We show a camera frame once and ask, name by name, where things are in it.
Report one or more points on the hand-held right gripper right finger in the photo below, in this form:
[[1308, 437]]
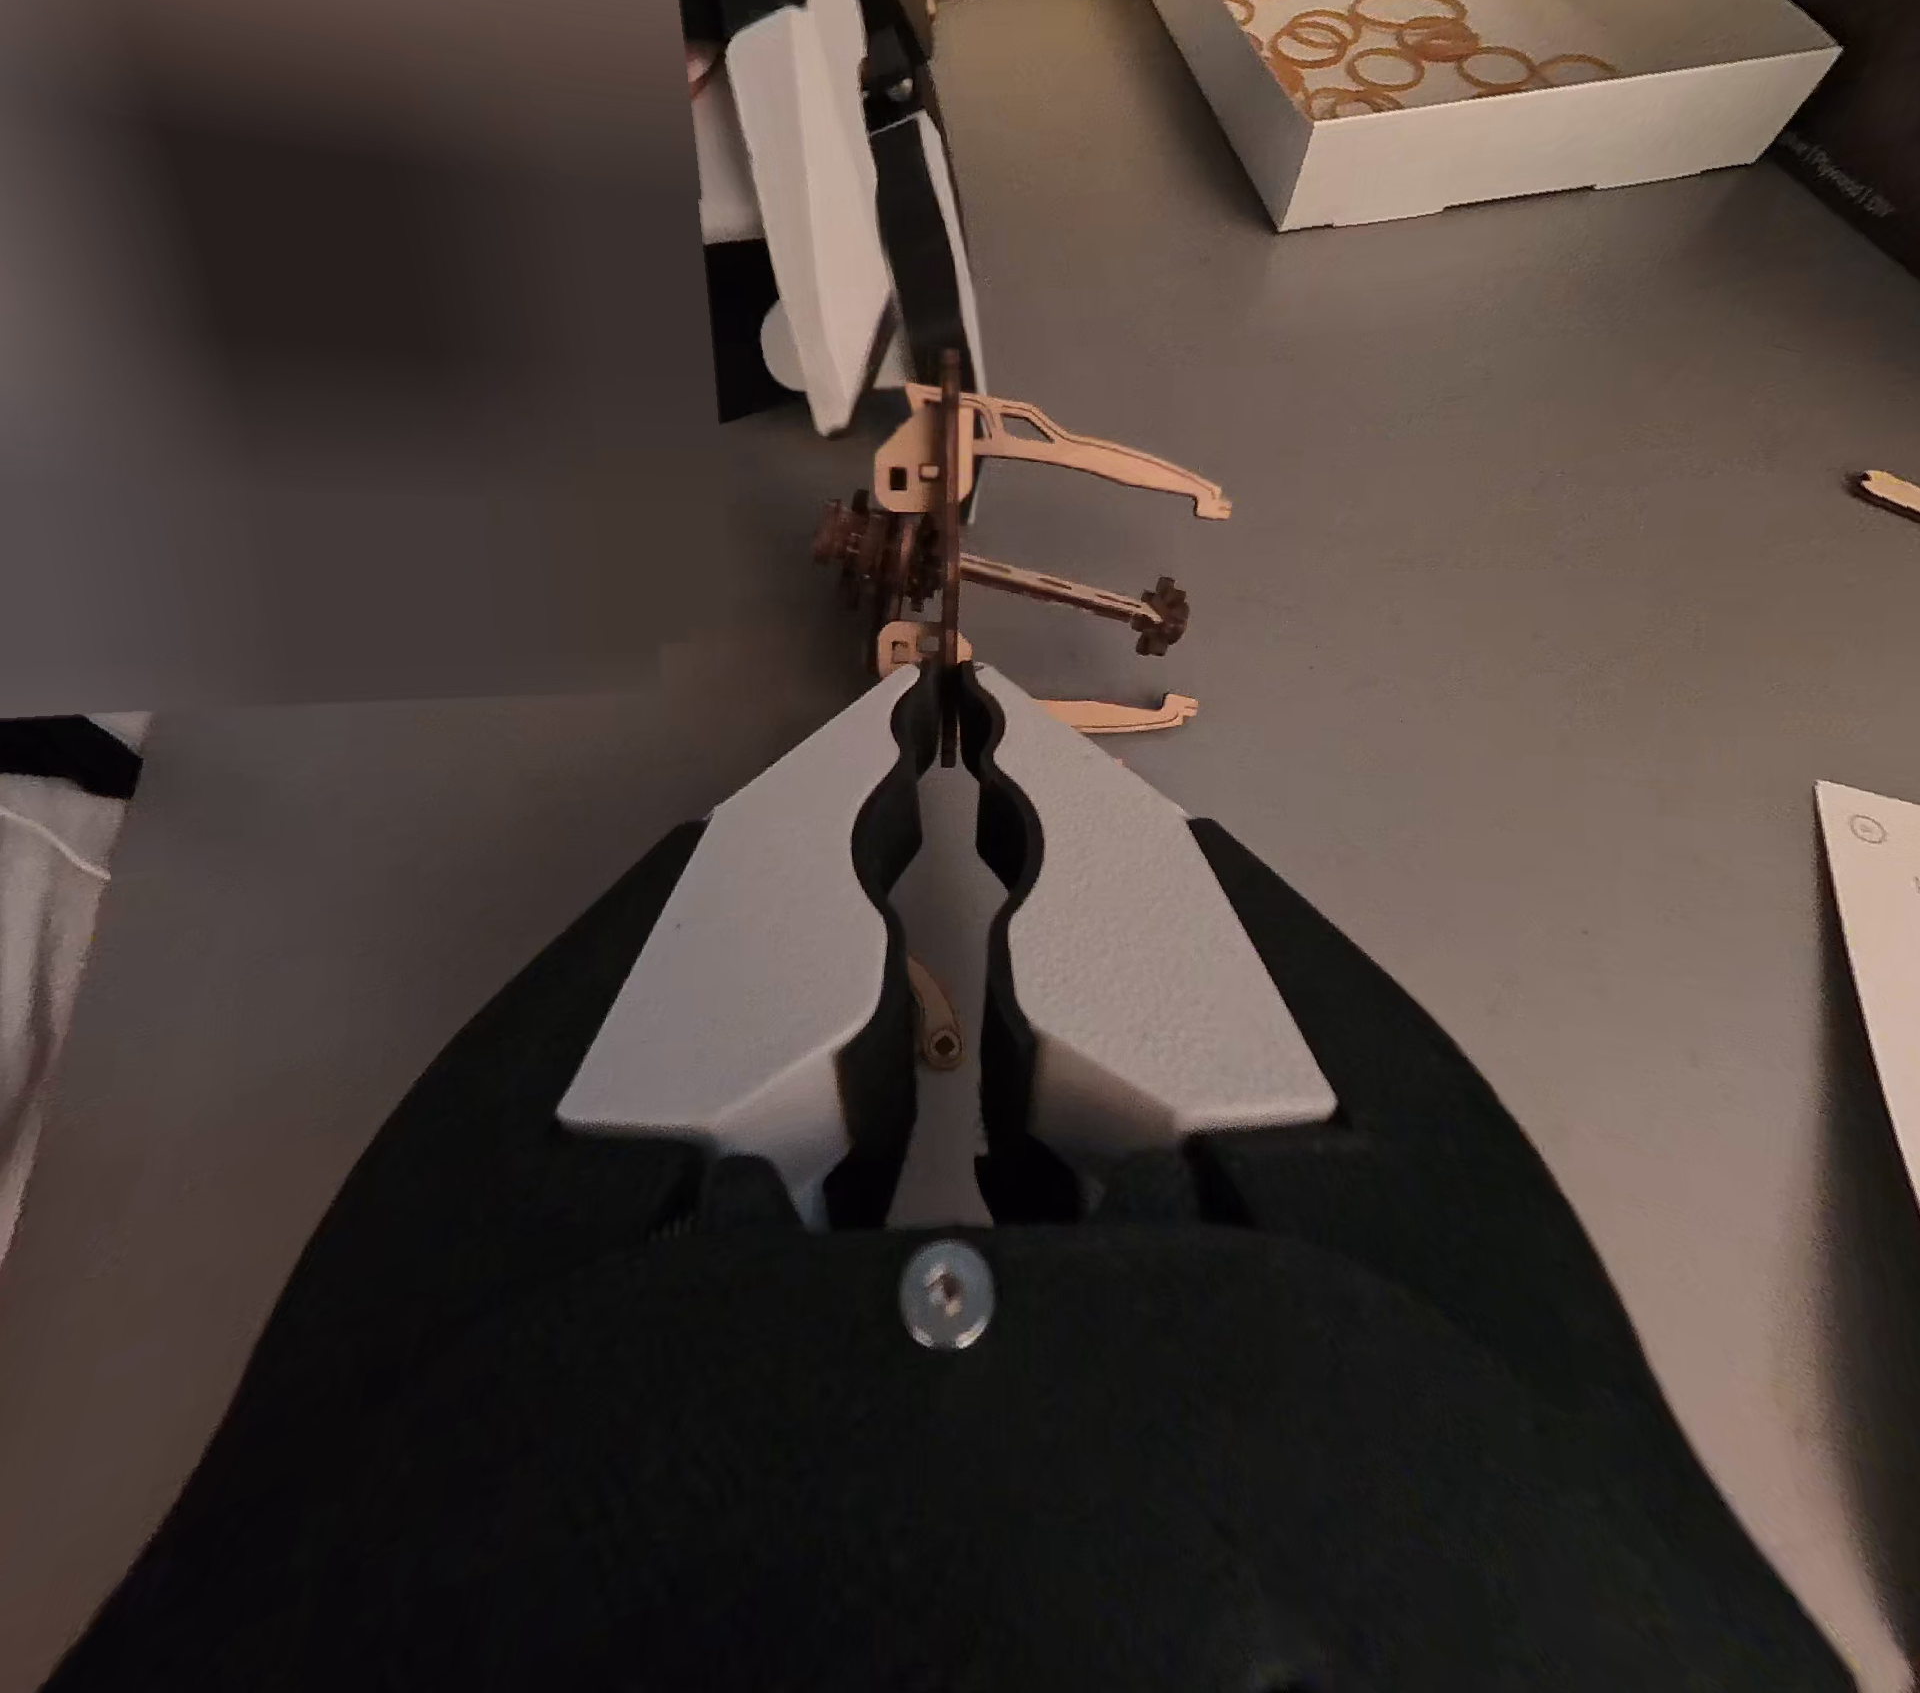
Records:
[[1169, 972]]

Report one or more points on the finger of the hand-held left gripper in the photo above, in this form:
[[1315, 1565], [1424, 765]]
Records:
[[811, 222], [940, 253]]

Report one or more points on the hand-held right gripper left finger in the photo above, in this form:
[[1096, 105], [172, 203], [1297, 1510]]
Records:
[[720, 972]]

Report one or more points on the wooden crossbow model assembly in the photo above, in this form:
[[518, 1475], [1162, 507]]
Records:
[[900, 462]]

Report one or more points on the dark wooden model part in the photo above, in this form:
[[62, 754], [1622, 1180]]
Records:
[[949, 492]]

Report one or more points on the round wooden disc part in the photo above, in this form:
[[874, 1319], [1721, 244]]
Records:
[[941, 1049]]

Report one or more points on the pile of rubber bands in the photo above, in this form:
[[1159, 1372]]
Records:
[[1410, 42]]

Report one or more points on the white cardboard box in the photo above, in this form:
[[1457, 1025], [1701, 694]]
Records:
[[1502, 155]]

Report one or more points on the illustrated instruction booklet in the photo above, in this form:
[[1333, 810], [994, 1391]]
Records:
[[1883, 972]]

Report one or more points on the loose wooden stick part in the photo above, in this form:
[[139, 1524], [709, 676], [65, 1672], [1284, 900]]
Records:
[[1890, 492]]

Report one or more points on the black cardboard box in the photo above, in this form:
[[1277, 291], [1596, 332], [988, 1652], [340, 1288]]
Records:
[[1868, 72]]

